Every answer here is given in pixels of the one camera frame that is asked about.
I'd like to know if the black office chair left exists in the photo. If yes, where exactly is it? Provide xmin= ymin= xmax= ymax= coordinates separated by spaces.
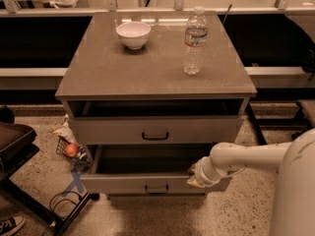
xmin=0 ymin=105 xmax=99 ymax=236

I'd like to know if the grey drawer cabinet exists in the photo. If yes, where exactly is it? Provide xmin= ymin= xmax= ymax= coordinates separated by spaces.
xmin=54 ymin=11 xmax=258 ymax=199

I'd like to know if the white ceramic bowl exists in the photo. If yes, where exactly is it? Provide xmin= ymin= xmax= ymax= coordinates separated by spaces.
xmin=116 ymin=22 xmax=151 ymax=49

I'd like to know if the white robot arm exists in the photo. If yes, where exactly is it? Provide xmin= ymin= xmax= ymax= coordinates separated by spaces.
xmin=187 ymin=129 xmax=315 ymax=236

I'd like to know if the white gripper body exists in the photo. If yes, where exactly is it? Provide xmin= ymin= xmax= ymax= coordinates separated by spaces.
xmin=194 ymin=156 xmax=245 ymax=187

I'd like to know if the black cable on floor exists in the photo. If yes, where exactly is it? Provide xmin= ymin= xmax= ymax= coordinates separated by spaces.
xmin=40 ymin=190 xmax=85 ymax=236

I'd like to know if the black white sneaker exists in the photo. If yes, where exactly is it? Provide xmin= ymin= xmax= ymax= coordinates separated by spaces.
xmin=0 ymin=216 xmax=26 ymax=236

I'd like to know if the black office chair right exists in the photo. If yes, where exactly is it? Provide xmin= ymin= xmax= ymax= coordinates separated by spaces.
xmin=291 ymin=99 xmax=315 ymax=140

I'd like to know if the blue tape cross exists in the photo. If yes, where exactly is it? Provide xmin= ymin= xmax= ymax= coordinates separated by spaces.
xmin=64 ymin=166 xmax=89 ymax=194

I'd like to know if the black metal frame leg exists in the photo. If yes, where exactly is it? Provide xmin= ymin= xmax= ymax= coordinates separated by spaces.
xmin=246 ymin=104 xmax=267 ymax=146

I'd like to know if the snack bag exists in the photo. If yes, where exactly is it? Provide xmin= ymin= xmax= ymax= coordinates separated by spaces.
xmin=53 ymin=115 xmax=77 ymax=144

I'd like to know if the grey drawer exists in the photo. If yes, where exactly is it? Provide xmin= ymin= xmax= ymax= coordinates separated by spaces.
xmin=80 ymin=144 xmax=232 ymax=196
xmin=70 ymin=99 xmax=243 ymax=145

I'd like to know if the red apple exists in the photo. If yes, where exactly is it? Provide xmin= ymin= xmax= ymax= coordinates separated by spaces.
xmin=64 ymin=144 xmax=79 ymax=157

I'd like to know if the clear plastic water bottle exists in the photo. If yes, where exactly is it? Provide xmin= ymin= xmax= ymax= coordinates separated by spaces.
xmin=183 ymin=6 xmax=208 ymax=75

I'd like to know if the black office chair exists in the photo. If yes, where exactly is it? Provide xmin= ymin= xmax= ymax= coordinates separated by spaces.
xmin=291 ymin=99 xmax=315 ymax=140
xmin=0 ymin=105 xmax=99 ymax=236

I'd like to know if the black wire basket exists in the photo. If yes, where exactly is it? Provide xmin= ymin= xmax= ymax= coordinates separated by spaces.
xmin=56 ymin=137 xmax=90 ymax=165

